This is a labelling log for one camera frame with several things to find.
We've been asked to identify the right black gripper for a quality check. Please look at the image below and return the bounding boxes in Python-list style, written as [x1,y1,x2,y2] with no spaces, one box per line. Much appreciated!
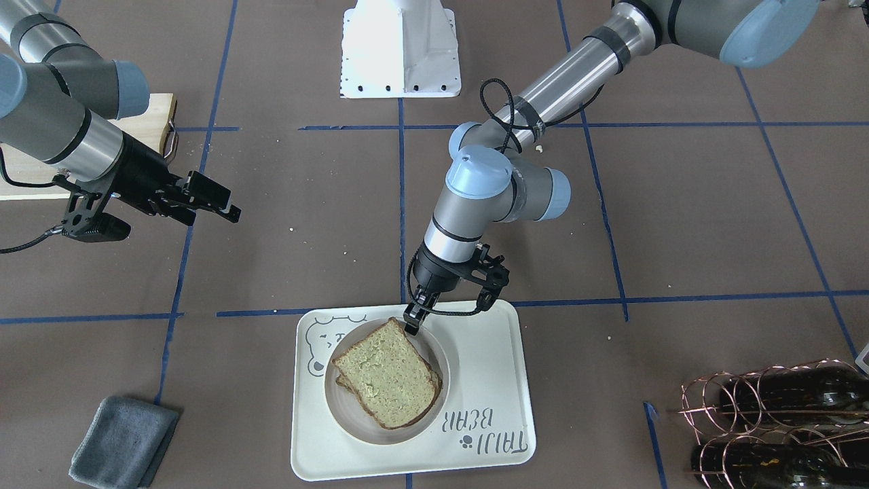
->
[113,132,241,223]

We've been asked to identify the cream bear tray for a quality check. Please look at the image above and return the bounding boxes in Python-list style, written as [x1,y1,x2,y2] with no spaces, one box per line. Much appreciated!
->
[291,300,536,481]

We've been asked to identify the white camera mast with base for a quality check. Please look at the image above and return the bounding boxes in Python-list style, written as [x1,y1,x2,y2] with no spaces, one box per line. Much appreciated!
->
[339,1,462,99]

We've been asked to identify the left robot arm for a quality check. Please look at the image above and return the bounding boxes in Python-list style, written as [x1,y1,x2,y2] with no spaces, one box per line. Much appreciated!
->
[403,1,819,335]

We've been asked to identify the grey folded cloth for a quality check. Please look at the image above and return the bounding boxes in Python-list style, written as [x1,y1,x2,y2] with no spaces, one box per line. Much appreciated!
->
[69,396,180,488]

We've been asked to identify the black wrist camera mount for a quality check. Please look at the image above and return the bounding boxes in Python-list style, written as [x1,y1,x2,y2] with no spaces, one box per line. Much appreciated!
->
[456,242,509,316]

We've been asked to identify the green wine bottle front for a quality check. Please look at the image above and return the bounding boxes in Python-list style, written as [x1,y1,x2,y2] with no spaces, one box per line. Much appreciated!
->
[719,364,868,427]

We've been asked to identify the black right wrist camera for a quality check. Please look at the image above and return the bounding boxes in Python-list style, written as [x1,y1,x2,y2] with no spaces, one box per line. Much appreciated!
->
[52,171,131,242]

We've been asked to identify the green wine bottle middle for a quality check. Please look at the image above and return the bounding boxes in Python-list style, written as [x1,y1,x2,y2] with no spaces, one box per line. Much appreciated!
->
[691,437,868,488]

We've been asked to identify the wooden cutting board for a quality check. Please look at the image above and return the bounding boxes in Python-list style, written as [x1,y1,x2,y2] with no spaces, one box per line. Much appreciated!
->
[2,93,177,183]

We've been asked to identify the green wine bottle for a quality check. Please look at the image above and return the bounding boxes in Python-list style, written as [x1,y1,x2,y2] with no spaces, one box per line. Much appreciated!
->
[719,364,868,427]
[691,437,868,488]

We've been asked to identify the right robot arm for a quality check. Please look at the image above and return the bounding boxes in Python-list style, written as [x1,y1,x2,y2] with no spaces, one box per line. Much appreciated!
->
[1,1,241,232]

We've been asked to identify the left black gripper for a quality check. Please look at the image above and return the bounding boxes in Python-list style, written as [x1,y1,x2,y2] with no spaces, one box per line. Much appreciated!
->
[403,242,469,335]

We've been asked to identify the copper wire bottle rack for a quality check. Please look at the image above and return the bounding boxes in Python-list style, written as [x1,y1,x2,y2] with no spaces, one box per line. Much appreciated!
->
[680,359,868,488]

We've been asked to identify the cream plate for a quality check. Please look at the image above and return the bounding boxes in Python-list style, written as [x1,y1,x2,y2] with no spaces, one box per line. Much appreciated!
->
[324,318,450,446]

